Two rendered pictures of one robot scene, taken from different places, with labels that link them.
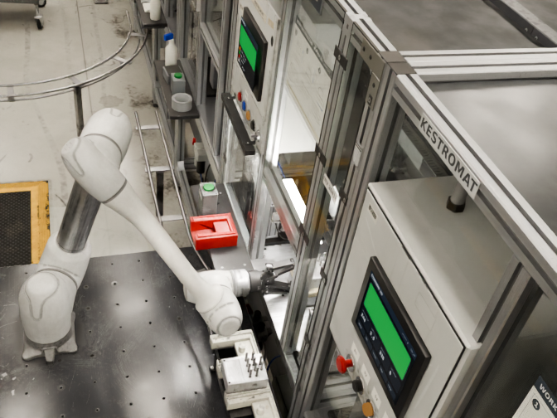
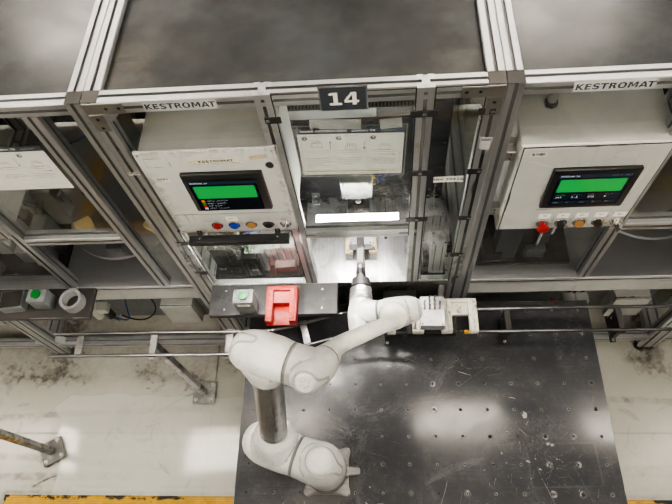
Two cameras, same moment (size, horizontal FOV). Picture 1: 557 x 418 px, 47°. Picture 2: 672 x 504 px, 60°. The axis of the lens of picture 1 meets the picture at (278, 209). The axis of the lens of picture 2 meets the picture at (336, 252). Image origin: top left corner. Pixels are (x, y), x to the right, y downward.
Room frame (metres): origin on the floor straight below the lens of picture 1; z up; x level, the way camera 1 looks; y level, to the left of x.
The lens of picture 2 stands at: (1.02, 0.93, 3.12)
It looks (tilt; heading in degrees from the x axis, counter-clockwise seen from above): 61 degrees down; 302
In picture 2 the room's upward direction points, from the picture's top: 10 degrees counter-clockwise
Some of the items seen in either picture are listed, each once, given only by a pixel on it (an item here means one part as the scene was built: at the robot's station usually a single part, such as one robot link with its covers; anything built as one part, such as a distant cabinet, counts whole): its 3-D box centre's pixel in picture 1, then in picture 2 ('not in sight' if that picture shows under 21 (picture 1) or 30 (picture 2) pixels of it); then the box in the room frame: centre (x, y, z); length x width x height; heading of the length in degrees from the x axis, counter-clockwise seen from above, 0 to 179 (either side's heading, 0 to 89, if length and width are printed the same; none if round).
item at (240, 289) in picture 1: (239, 283); (361, 294); (1.46, 0.09, 1.00); 0.09 x 0.06 x 0.09; 22
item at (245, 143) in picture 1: (238, 119); (238, 237); (1.87, 0.19, 1.37); 0.36 x 0.04 x 0.04; 22
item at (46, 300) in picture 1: (46, 303); (320, 464); (1.37, 0.72, 0.85); 0.18 x 0.16 x 0.22; 3
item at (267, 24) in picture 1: (285, 57); (226, 166); (1.92, 0.06, 1.60); 0.42 x 0.29 x 0.46; 22
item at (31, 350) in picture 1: (49, 335); (331, 470); (1.34, 0.71, 0.71); 0.22 x 0.18 x 0.06; 22
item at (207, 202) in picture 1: (210, 199); (246, 299); (1.90, 0.27, 0.97); 0.08 x 0.08 x 0.12; 22
